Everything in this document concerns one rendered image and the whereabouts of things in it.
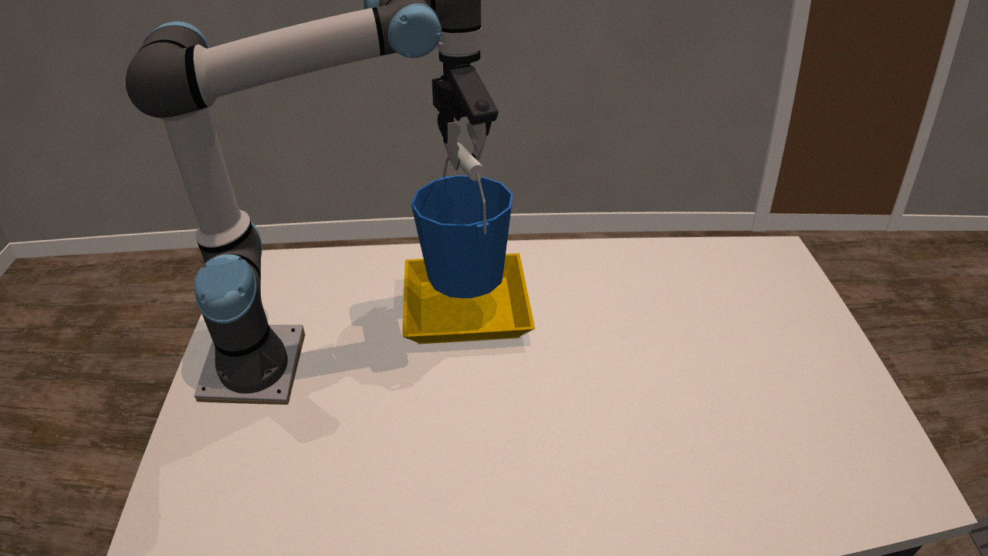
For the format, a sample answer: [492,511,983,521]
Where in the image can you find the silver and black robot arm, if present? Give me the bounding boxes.
[126,0,482,394]

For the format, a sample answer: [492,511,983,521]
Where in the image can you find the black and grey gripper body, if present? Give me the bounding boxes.
[432,50,481,121]

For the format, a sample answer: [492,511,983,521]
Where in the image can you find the blue pail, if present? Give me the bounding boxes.
[411,143,513,298]

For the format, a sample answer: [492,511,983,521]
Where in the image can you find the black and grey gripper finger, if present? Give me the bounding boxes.
[467,122,492,161]
[438,105,461,170]

